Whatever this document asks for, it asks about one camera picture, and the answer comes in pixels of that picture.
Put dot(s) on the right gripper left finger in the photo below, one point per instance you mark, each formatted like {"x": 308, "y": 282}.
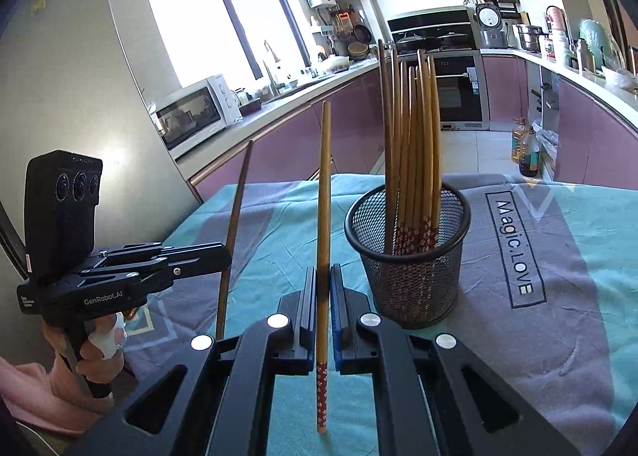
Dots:
{"x": 213, "y": 397}

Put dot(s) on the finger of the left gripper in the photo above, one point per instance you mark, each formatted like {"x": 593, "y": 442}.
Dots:
{"x": 194, "y": 258}

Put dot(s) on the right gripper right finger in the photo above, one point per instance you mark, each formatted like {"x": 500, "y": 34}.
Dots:
{"x": 433, "y": 396}

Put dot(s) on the dark wooden chopstick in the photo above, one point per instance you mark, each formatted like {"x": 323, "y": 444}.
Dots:
{"x": 230, "y": 243}

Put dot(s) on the black mesh utensil cup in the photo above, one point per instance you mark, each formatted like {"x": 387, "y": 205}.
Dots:
{"x": 419, "y": 287}

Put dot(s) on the chopstick with red patterned end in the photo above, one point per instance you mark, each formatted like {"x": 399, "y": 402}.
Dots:
{"x": 323, "y": 268}

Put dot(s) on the kitchen faucet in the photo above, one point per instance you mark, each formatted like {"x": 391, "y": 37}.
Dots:
{"x": 272, "y": 64}

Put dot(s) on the left hand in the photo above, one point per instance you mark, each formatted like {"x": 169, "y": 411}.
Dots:
{"x": 100, "y": 355}

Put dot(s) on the white microwave oven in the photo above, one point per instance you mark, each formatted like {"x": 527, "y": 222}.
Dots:
{"x": 191, "y": 115}

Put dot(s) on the silver refrigerator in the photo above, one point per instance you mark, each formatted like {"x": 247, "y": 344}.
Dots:
{"x": 65, "y": 84}

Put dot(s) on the bundle of chopsticks in cup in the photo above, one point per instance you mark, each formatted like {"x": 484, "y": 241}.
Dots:
{"x": 412, "y": 152}

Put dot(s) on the cooking oil bottle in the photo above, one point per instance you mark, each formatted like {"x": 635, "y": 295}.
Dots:
{"x": 525, "y": 149}

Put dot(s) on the built-in black oven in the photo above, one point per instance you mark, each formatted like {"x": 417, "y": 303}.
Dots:
{"x": 461, "y": 83}

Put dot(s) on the steel pot on counter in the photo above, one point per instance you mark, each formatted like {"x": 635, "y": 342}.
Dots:
{"x": 528, "y": 37}

